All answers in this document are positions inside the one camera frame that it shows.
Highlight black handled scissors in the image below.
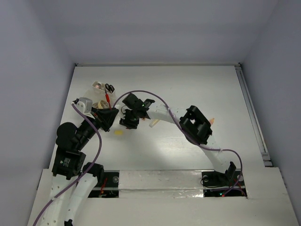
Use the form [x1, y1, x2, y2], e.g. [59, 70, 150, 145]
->
[105, 83, 115, 93]

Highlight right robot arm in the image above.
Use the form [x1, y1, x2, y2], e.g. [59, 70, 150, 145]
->
[119, 91, 236, 185]

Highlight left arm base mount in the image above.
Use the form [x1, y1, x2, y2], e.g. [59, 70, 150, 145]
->
[88, 171, 119, 198]

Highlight white perforated storage basket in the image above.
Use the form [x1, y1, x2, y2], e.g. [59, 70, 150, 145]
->
[83, 89, 117, 106]

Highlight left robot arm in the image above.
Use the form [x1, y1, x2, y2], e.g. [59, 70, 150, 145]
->
[33, 107, 119, 226]

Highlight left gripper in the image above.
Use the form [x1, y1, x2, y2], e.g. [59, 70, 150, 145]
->
[76, 105, 119, 148]

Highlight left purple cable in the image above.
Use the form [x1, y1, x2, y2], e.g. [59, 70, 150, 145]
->
[32, 103, 102, 226]

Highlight yellow highlighter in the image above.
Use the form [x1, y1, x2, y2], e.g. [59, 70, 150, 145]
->
[149, 119, 160, 128]

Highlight red gel pen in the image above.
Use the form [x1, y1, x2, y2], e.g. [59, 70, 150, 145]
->
[105, 91, 111, 110]

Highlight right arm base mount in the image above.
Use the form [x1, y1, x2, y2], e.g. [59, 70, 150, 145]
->
[200, 162, 247, 197]

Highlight yellow eraser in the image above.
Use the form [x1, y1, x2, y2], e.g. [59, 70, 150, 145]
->
[114, 130, 123, 136]

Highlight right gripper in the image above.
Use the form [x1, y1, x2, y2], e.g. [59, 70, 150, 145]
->
[119, 108, 140, 129]

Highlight beige masking tape roll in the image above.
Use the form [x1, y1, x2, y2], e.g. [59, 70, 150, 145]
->
[92, 100, 111, 109]

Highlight cream divided pen holder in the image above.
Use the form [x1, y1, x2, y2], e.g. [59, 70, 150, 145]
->
[92, 81, 116, 98]

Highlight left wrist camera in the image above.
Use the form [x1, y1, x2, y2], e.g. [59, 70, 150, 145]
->
[72, 97, 93, 116]

